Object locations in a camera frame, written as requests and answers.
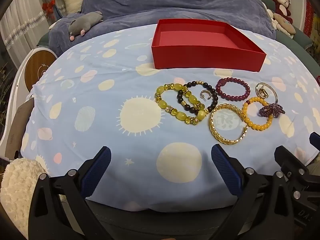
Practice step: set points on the red wall hanging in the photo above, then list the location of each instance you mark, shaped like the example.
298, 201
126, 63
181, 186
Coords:
308, 17

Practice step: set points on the purple beaded bow ornament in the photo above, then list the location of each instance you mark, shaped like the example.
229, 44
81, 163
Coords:
271, 110

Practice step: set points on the thin gold charm bangle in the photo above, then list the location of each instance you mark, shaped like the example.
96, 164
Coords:
262, 92

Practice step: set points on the silver tinsel garland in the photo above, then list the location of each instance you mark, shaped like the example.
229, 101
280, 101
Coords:
25, 26

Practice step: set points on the red cardboard box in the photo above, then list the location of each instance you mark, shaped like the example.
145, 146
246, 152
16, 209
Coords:
207, 57

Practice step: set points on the blue curtain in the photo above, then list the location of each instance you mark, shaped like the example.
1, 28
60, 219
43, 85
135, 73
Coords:
57, 15

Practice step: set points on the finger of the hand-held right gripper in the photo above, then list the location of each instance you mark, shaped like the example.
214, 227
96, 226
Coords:
315, 138
283, 153

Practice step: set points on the brown cardboard piece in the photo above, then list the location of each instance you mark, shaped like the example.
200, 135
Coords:
20, 125

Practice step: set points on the grey mouse plush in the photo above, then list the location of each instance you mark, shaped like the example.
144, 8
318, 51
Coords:
85, 21

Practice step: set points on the white curtain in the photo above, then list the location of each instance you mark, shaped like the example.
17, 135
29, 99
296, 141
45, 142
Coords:
22, 10

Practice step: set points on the white round wood-top table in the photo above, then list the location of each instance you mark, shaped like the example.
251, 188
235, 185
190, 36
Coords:
35, 72

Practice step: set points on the blue planet-print bedsheet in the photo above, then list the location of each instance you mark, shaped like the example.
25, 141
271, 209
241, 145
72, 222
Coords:
100, 135

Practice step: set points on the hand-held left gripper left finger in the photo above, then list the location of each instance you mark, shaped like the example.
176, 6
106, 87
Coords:
96, 170

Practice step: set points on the silver hoop earring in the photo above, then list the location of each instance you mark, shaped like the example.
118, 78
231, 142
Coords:
203, 93

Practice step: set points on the red ribbon bow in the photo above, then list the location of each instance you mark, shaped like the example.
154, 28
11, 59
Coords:
48, 6

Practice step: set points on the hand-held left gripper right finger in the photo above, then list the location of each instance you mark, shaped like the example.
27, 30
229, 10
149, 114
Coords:
225, 170

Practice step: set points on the brown cookie plush pillow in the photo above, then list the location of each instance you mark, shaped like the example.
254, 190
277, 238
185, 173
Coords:
283, 22

